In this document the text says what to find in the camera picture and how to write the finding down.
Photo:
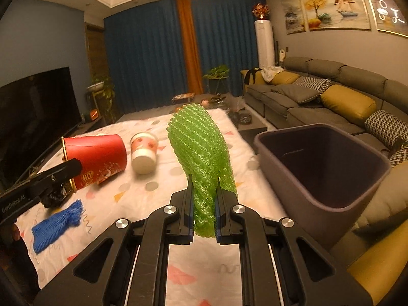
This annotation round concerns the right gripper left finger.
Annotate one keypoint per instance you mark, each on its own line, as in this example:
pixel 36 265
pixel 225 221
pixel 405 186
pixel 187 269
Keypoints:
pixel 181 231

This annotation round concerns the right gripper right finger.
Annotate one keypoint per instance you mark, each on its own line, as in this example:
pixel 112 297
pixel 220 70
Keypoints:
pixel 226 229

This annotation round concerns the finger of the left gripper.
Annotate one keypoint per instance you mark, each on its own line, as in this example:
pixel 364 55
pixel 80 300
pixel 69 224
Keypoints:
pixel 63 172

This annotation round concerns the blue foam net sleeve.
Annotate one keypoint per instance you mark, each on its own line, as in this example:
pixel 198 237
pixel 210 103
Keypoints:
pixel 49 230

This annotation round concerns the green foam net sleeve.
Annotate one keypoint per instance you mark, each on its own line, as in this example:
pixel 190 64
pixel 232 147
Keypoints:
pixel 204 156

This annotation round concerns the grey plastic trash bin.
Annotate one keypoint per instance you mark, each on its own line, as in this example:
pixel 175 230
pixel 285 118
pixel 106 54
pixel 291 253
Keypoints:
pixel 323 176

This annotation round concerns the person's left hand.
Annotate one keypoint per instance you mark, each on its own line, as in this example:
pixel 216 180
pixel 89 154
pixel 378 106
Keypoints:
pixel 9 234

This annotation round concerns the red paper cup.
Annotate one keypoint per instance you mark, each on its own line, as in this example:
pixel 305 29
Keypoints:
pixel 101 157

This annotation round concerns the patterned white tablecloth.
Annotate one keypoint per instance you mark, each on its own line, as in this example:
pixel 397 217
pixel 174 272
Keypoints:
pixel 202 273

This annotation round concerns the black television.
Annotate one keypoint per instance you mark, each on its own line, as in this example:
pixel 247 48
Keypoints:
pixel 36 112

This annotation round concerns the white red-labelled jar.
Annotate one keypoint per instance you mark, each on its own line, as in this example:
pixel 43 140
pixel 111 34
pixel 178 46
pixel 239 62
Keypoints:
pixel 144 146

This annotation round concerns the plant on wooden stand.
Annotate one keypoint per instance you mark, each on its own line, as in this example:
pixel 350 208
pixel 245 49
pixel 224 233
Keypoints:
pixel 101 96

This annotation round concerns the dark coffee table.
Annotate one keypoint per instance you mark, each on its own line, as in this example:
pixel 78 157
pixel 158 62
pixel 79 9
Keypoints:
pixel 230 107

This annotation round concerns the magazine box on table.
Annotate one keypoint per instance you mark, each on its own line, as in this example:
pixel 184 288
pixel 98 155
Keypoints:
pixel 183 98

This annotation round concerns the orange curtain strip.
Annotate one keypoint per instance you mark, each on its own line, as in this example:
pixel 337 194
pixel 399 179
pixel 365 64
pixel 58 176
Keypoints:
pixel 190 47

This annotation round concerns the green potted plant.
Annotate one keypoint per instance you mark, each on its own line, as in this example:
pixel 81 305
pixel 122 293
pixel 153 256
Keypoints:
pixel 217 80

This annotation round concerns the grey cushion on seat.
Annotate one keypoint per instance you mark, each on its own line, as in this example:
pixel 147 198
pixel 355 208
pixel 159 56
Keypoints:
pixel 297 93

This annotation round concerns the grey sectional sofa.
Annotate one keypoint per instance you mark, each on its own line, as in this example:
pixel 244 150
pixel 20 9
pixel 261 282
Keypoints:
pixel 282 112

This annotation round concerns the white cloth on sofa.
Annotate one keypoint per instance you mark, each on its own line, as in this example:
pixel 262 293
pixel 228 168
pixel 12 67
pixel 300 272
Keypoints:
pixel 269 72

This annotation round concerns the blue curtain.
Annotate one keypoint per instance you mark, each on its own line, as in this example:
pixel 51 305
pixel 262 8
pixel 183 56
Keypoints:
pixel 145 51

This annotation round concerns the yellow cushion far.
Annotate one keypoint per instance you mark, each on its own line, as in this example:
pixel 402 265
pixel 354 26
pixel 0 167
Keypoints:
pixel 284 77

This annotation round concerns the yellow cushion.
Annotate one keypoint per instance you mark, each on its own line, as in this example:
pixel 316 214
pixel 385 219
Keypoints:
pixel 284 77
pixel 351 105

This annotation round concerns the far patterned cushion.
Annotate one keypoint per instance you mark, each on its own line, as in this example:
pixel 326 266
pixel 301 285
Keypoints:
pixel 318 84

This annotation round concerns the yellow cushion middle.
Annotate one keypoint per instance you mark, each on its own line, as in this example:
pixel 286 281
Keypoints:
pixel 351 105

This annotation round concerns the beige cushion near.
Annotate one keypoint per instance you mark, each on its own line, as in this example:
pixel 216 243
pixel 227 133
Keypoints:
pixel 388 207

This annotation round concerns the white standing air conditioner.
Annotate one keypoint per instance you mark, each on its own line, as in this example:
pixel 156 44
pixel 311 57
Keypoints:
pixel 265 43

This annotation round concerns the black white patterned cushion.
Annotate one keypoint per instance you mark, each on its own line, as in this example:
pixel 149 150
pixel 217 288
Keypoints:
pixel 392 132

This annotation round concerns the orange flower decoration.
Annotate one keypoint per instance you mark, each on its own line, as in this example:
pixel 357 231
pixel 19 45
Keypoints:
pixel 261 11

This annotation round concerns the left landscape painting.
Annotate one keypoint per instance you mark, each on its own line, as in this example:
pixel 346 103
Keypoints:
pixel 294 16

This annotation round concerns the sailboat tree painting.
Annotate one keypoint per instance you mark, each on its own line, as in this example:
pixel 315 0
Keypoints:
pixel 336 14

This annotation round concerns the right framed painting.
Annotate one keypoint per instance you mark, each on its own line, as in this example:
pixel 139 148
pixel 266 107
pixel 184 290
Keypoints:
pixel 389 17

